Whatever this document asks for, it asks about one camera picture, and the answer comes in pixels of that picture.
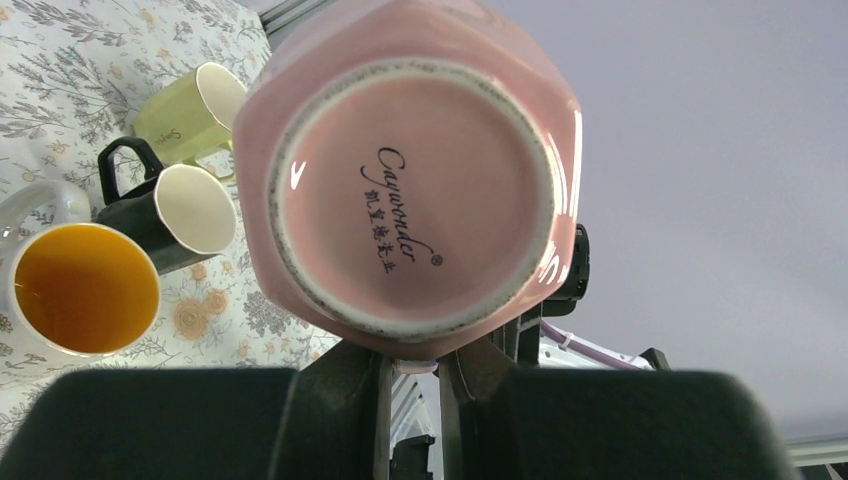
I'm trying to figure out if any black mug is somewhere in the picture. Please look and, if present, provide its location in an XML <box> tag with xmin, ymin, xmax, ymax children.
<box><xmin>94</xmin><ymin>136</ymin><xmax>238</xmax><ymax>275</ymax></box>

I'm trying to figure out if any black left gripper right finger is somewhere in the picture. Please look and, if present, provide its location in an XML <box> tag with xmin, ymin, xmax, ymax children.
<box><xmin>439</xmin><ymin>340</ymin><xmax>795</xmax><ymax>479</ymax></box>

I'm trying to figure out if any yellow mug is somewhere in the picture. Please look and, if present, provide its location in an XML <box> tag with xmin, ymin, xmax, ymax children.
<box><xmin>132</xmin><ymin>62</ymin><xmax>247</xmax><ymax>166</ymax></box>

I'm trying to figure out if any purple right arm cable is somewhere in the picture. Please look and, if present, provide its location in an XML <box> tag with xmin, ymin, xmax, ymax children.
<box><xmin>541</xmin><ymin>322</ymin><xmax>641</xmax><ymax>371</ymax></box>

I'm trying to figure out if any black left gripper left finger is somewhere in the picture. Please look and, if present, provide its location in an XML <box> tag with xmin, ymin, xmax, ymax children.
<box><xmin>1</xmin><ymin>342</ymin><xmax>391</xmax><ymax>479</ymax></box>

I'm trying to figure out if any floral tablecloth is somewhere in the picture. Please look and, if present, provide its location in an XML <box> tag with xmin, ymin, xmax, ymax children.
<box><xmin>0</xmin><ymin>0</ymin><xmax>342</xmax><ymax>452</ymax></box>

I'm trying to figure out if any floral mug orange inside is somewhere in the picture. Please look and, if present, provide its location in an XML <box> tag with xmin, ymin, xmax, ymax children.
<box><xmin>1</xmin><ymin>180</ymin><xmax>161</xmax><ymax>382</ymax></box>

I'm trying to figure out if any pink mug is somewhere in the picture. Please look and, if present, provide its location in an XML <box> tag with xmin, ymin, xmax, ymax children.
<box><xmin>233</xmin><ymin>1</ymin><xmax>583</xmax><ymax>362</ymax></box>

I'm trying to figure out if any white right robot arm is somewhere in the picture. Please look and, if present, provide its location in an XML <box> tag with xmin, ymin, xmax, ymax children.
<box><xmin>539</xmin><ymin>224</ymin><xmax>671</xmax><ymax>371</ymax></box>

